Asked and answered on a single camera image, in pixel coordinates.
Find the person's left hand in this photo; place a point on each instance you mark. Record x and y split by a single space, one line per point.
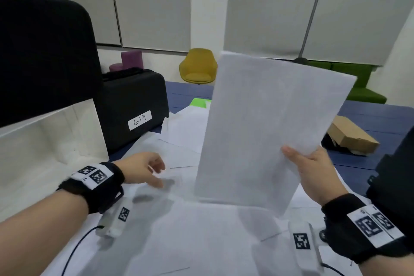
137 169

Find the person's right hand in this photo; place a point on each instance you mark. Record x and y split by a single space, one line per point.
318 178

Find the neat white paper sheaf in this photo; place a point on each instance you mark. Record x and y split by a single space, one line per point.
268 123

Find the green folder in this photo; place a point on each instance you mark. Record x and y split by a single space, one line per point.
198 102

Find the pile of white papers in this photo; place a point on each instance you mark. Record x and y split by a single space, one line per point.
200 237

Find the person's left forearm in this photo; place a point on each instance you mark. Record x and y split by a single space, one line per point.
38 237

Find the person's right forearm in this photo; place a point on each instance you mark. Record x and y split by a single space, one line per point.
394 267

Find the brown cardboard box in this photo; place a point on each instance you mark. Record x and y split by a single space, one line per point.
352 133

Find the black case with white label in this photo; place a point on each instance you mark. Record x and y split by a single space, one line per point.
129 98

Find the black fabric bag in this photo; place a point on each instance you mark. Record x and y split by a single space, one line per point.
394 182

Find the open white box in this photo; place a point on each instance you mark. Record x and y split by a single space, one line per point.
42 156

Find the green sofa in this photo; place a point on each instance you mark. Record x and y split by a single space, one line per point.
365 91

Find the low purple stool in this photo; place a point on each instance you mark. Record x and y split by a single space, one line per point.
115 67

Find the tall purple stool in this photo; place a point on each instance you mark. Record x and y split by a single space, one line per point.
131 59

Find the yellow armchair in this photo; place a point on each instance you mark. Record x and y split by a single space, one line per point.
197 65

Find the large black carrying case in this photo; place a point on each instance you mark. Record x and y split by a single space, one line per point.
45 59

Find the grey roller blind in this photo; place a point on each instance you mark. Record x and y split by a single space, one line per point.
152 4
359 10
74 1
271 7

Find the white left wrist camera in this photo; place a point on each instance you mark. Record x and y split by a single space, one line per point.
113 226

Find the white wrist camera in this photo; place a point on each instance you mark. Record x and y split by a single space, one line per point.
307 263
113 226

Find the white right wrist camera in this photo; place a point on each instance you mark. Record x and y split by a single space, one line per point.
307 263

